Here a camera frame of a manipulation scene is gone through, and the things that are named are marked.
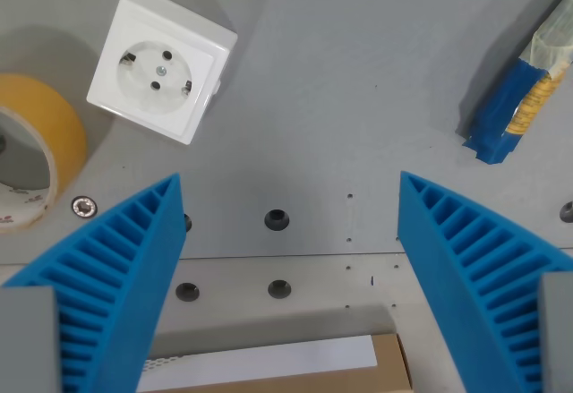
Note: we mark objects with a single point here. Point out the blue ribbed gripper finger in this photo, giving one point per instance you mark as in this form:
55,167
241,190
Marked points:
483,285
116,276

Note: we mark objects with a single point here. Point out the blue and yellow plastic bag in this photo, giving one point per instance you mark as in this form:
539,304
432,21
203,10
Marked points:
501,111

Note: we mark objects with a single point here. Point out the silver screw with washer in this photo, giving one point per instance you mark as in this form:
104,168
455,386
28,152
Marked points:
83,207

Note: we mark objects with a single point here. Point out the black countersunk table bolt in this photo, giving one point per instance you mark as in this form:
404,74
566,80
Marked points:
188,222

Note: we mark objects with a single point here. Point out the white perforated strip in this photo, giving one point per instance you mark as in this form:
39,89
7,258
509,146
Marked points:
163,361

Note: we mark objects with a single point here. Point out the brown cardboard box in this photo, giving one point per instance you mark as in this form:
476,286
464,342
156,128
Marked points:
391,366

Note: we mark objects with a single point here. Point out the yellow adhesive tape roll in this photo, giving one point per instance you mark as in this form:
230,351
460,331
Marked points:
58,115

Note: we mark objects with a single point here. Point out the white paper label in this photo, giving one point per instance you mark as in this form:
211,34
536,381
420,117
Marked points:
268,361

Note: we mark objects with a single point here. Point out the white wall power socket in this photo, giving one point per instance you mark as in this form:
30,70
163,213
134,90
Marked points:
179,26

